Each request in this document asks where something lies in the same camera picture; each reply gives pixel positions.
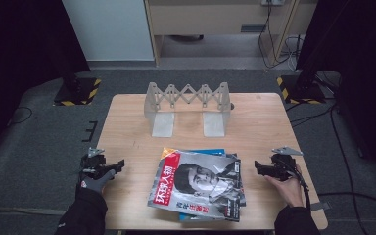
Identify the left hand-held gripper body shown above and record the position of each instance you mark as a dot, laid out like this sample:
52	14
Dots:
93	163

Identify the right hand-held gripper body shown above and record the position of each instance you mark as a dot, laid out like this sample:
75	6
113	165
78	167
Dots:
284	164

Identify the thick blue book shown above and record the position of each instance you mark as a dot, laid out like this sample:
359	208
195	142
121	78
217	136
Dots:
209	151

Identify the red grey portrait magazine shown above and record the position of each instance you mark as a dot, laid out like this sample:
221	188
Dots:
189	182

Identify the grey metal expandable book rack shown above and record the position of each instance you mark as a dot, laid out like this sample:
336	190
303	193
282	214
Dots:
187	94

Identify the person's left hand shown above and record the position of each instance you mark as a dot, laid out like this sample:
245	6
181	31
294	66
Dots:
93	185

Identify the person's right hand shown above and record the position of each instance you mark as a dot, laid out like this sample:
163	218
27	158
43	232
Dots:
290	192

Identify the grey tape piece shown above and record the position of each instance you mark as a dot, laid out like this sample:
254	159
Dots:
319	206

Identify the black stand with striped base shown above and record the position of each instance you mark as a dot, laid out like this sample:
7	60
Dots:
78	91
302	91

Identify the grey floor tape strip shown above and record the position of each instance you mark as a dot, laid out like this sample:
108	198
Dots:
19	211

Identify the white cabinet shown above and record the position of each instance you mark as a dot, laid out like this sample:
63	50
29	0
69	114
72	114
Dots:
111	29

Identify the light wooden desk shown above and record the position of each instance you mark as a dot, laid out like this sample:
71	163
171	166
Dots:
209	16

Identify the white power strip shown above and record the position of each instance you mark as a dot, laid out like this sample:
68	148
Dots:
272	2

